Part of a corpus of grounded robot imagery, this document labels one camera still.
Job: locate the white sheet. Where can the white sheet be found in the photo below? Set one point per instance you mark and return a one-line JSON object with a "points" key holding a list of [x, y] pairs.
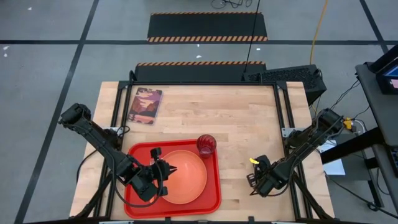
{"points": [[335, 168]]}

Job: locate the red translucent plastic cup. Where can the red translucent plastic cup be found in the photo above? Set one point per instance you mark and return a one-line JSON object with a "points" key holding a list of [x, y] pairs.
{"points": [[206, 144]]}

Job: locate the large striped-edge black floor mat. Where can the large striped-edge black floor mat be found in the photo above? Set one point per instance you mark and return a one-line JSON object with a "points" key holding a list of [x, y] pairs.
{"points": [[205, 26]]}

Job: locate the yellow tag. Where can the yellow tag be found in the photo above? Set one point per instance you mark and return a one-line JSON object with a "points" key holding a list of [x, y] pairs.
{"points": [[254, 160]]}

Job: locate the black monitor blue screen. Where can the black monitor blue screen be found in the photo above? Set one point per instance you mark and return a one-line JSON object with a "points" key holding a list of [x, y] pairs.
{"points": [[385, 84]]}

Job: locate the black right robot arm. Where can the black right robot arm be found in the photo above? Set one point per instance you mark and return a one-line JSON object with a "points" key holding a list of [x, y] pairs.
{"points": [[311, 143]]}

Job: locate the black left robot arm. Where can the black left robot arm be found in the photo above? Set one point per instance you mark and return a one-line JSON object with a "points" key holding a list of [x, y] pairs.
{"points": [[93, 133]]}

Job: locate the dark grey desk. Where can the dark grey desk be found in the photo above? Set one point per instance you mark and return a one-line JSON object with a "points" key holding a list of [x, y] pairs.
{"points": [[376, 105]]}

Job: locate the narrow striped-edge black floor mat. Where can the narrow striped-edge black floor mat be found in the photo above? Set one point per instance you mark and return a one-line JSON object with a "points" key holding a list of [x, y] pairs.
{"points": [[199, 73]]}

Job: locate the black desk base bar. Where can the black desk base bar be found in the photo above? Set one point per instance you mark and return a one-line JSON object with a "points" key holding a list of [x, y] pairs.
{"points": [[351, 146]]}

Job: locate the red plastic tray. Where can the red plastic tray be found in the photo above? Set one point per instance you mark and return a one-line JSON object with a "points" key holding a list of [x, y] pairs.
{"points": [[211, 193]]}

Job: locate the landscape picture book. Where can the landscape picture book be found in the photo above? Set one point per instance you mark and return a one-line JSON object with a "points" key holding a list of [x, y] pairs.
{"points": [[146, 104]]}

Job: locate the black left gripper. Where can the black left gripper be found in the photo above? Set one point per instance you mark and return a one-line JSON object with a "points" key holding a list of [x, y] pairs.
{"points": [[154, 174]]}

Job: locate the black aluminium table frame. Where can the black aluminium table frame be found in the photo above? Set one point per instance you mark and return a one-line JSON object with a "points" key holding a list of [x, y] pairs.
{"points": [[202, 83]]}

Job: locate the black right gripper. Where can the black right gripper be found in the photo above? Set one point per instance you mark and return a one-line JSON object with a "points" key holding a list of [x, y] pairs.
{"points": [[270, 177]]}

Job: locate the orange plastic plate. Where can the orange plastic plate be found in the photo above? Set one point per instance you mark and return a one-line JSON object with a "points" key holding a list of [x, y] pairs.
{"points": [[186, 177]]}

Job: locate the black computer tower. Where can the black computer tower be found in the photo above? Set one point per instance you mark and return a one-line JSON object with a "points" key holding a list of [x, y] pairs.
{"points": [[295, 79]]}

